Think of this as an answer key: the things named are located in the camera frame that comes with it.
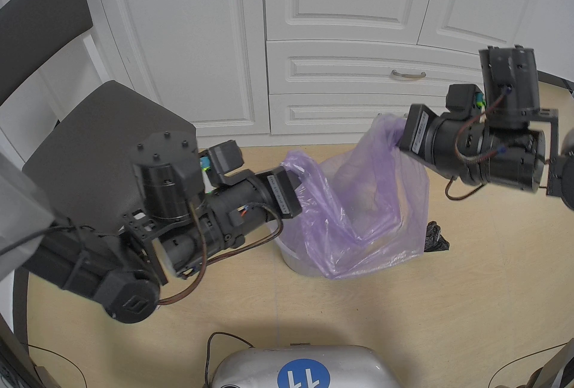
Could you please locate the purple plastic bag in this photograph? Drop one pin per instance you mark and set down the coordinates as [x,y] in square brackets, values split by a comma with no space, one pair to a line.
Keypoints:
[327,216]

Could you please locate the white chair dark grey seat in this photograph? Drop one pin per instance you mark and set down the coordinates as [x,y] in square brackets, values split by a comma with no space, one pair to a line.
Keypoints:
[103,130]

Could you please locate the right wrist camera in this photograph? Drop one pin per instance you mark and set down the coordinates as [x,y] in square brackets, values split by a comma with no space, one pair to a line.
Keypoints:
[462,101]

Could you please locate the white trash bin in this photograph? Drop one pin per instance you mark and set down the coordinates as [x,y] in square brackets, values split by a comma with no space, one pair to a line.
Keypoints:
[293,254]

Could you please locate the white wardrobe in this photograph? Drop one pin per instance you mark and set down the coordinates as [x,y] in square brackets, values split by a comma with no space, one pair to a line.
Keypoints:
[341,18]

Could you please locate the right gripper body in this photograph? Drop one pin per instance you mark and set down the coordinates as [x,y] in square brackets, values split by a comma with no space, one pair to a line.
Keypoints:
[444,144]

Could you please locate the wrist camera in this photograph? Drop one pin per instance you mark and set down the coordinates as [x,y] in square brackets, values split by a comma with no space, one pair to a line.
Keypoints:
[226,155]
[462,101]

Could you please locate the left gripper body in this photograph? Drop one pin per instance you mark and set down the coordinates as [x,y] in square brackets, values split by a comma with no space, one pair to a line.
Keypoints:
[262,198]

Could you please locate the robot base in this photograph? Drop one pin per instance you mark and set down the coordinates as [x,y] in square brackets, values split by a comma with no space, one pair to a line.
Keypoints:
[309,366]

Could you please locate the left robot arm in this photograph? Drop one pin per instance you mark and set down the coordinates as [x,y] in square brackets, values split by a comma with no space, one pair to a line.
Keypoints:
[166,180]

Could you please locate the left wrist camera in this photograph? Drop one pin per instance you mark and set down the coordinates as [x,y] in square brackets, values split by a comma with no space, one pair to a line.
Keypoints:
[226,155]

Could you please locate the crumpled black plastic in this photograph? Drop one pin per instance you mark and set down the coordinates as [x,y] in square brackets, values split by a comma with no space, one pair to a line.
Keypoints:
[435,238]

